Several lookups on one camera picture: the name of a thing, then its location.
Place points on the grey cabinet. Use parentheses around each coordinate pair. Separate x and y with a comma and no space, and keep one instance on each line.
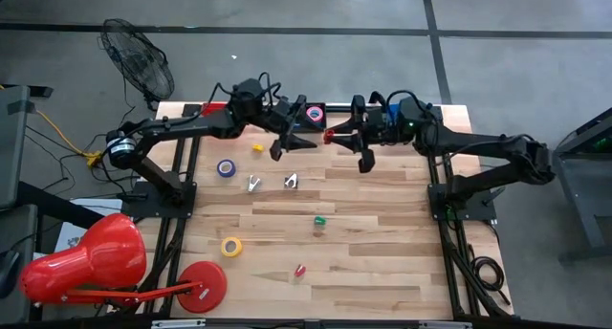
(14,147)

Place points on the dark grey cart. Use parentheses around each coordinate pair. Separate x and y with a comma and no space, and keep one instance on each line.
(583,185)

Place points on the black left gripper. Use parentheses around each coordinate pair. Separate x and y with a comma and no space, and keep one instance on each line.
(287,130)

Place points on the yellow stapler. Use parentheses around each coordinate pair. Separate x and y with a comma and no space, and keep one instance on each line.
(258,147)

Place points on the red plastic basket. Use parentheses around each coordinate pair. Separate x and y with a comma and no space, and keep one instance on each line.
(212,109)

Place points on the black plastic basket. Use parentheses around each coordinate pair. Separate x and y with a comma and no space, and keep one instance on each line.
(311,124)

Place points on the black aluminium table frame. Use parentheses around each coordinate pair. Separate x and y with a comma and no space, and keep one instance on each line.
(194,166)

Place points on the blue plastic basket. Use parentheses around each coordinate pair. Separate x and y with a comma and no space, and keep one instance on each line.
(393,114)

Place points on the purple tape roll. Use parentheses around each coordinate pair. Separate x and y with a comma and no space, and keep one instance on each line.
(219,168)

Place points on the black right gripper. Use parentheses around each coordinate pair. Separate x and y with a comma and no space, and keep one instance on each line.
(370,141)

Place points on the green stapler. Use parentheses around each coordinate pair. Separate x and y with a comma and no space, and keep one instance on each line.
(319,220)

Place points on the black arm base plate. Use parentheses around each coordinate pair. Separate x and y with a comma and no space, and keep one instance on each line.
(478,212)
(138,207)

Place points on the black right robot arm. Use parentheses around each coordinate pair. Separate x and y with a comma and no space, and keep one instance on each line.
(478,142)

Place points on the black floor fan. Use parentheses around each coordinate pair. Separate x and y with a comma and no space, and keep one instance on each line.
(138,61)

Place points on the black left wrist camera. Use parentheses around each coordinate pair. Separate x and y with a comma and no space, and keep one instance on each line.
(282,110)

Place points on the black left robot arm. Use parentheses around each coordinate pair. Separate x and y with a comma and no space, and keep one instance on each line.
(191,124)

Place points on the pink tape roll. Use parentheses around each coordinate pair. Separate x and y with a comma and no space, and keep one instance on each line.
(308,114)

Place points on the yellow tape roll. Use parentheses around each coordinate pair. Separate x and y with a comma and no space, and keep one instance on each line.
(224,247)

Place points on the red desk lamp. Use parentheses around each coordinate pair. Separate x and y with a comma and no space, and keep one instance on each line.
(105,252)

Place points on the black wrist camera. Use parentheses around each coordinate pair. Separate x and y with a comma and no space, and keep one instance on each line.
(282,110)
(378,121)

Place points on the white paper sheet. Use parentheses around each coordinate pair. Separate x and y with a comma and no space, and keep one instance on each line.
(72,233)

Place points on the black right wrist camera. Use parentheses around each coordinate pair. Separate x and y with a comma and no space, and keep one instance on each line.
(378,121)

